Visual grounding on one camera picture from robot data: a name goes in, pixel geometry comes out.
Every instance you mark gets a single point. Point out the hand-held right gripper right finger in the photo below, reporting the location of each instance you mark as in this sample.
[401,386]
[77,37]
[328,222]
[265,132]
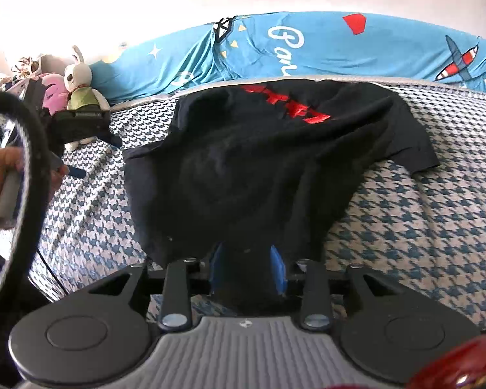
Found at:
[278,271]

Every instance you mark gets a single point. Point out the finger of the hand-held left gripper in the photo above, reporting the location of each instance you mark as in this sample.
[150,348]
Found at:
[75,171]

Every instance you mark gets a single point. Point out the rabbit plush toy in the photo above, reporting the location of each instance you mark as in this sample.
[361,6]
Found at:
[81,77]

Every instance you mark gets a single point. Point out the purple plush toy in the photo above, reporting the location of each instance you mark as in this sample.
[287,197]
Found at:
[52,89]

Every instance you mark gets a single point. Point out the red glossy object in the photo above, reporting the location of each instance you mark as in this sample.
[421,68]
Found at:
[469,364]

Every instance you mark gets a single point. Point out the houndstooth bed mat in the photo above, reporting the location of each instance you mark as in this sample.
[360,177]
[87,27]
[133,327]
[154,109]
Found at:
[409,231]

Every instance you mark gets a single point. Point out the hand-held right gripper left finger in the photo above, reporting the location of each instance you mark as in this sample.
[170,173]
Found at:
[218,267]

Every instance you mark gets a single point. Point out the black t-shirt with red print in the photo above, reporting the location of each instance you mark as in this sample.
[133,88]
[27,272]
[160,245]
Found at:
[247,162]

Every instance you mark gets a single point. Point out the bedside clutter pile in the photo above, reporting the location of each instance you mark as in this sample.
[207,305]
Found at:
[24,67]

